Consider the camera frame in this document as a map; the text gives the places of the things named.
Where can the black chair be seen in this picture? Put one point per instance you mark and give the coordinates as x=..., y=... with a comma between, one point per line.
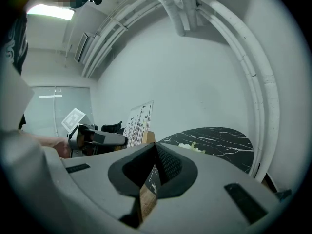
x=112, y=127

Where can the black patterned shirt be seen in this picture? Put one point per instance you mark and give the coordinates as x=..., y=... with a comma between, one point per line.
x=17, y=40

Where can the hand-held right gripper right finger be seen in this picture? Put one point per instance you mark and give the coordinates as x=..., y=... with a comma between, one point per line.
x=207, y=203

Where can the thin white conduit bundle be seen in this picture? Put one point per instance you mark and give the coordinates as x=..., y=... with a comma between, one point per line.
x=114, y=30

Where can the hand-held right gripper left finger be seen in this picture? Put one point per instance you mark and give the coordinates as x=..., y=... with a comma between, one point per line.
x=97, y=174

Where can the white ceiling air conditioner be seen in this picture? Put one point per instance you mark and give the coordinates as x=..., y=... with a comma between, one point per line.
x=83, y=46

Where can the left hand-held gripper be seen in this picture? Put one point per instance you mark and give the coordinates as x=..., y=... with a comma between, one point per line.
x=74, y=119

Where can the white flowers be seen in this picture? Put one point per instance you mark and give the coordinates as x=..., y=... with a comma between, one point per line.
x=192, y=147

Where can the white insulated duct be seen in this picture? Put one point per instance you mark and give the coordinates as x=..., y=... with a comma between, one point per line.
x=170, y=11
x=187, y=6

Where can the frosted glass door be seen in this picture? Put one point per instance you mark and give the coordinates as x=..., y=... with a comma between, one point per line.
x=48, y=108

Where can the person's left forearm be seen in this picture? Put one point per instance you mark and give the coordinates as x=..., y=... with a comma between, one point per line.
x=46, y=140

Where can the black marble table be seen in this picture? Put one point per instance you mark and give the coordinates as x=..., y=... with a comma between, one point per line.
x=219, y=140

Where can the rectangular ceiling light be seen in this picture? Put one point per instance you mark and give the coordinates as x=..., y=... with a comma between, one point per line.
x=51, y=12

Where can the large white curved pipe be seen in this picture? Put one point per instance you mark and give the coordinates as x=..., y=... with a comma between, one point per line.
x=258, y=69

